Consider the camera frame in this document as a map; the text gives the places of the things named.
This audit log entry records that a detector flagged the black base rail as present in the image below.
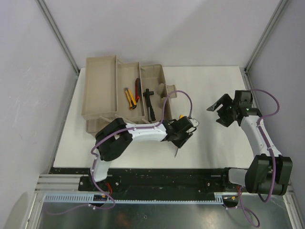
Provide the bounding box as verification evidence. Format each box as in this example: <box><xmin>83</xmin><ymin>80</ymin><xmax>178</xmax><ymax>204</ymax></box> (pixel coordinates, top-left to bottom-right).
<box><xmin>78</xmin><ymin>168</ymin><xmax>237</xmax><ymax>201</ymax></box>

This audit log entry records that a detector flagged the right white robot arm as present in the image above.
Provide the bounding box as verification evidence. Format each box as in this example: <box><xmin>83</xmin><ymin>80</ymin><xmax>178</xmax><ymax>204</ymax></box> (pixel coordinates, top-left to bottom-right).
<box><xmin>207</xmin><ymin>90</ymin><xmax>293</xmax><ymax>202</ymax></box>

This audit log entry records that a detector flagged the red folding utility knife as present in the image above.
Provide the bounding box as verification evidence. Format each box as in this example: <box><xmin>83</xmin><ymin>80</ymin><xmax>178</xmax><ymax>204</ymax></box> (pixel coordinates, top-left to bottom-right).
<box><xmin>135</xmin><ymin>78</ymin><xmax>141</xmax><ymax>102</ymax></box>

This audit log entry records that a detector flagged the right aluminium frame post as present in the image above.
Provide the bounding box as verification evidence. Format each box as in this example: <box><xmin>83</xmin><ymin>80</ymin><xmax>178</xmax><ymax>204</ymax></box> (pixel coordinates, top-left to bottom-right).
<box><xmin>245</xmin><ymin>0</ymin><xmax>290</xmax><ymax>71</ymax></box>

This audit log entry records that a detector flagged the aluminium frame post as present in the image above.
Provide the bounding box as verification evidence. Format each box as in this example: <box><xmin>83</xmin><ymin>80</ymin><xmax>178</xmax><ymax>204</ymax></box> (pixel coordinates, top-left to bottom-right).
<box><xmin>35</xmin><ymin>0</ymin><xmax>80</xmax><ymax>72</ymax></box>
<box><xmin>245</xmin><ymin>0</ymin><xmax>290</xmax><ymax>71</ymax></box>

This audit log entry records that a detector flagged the left aluminium frame post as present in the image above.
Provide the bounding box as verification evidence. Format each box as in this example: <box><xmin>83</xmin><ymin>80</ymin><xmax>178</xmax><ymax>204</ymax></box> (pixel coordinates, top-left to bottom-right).
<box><xmin>35</xmin><ymin>0</ymin><xmax>80</xmax><ymax>72</ymax></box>

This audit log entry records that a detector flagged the black rubber mallet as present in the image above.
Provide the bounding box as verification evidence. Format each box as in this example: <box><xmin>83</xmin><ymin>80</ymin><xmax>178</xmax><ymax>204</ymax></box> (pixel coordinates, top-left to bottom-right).
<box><xmin>142</xmin><ymin>88</ymin><xmax>156</xmax><ymax>122</ymax></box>

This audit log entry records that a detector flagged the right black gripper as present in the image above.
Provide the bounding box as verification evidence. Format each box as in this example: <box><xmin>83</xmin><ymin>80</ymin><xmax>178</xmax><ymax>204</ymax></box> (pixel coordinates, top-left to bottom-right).
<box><xmin>207</xmin><ymin>94</ymin><xmax>238</xmax><ymax>127</ymax></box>

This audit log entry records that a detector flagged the yellow black utility knife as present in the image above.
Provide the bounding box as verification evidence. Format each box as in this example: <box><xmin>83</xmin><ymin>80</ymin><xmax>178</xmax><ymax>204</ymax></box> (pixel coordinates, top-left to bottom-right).
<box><xmin>124</xmin><ymin>88</ymin><xmax>137</xmax><ymax>110</ymax></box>

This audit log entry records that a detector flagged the white slotted cable duct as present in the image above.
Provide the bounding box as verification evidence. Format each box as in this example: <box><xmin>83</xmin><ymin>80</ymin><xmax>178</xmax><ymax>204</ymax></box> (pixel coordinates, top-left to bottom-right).
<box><xmin>44</xmin><ymin>193</ymin><xmax>238</xmax><ymax>205</ymax></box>

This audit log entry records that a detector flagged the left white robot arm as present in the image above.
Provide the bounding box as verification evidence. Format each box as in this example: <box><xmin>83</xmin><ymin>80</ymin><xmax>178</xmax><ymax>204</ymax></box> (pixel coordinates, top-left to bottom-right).
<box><xmin>88</xmin><ymin>116</ymin><xmax>199</xmax><ymax>191</ymax></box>

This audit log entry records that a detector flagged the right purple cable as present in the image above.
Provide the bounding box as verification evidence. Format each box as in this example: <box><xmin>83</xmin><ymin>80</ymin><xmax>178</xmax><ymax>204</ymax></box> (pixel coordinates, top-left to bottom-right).
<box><xmin>238</xmin><ymin>89</ymin><xmax>280</xmax><ymax>228</ymax></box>

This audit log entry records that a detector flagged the beige plastic tool box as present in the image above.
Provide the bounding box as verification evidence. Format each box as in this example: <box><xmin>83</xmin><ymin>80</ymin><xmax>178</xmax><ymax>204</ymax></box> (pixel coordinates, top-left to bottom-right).
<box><xmin>81</xmin><ymin>55</ymin><xmax>176</xmax><ymax>135</ymax></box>

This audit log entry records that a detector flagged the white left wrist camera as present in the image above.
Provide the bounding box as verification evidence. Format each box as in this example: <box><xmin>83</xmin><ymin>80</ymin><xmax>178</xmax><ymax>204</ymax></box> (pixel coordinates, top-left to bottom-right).
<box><xmin>189</xmin><ymin>117</ymin><xmax>200</xmax><ymax>128</ymax></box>

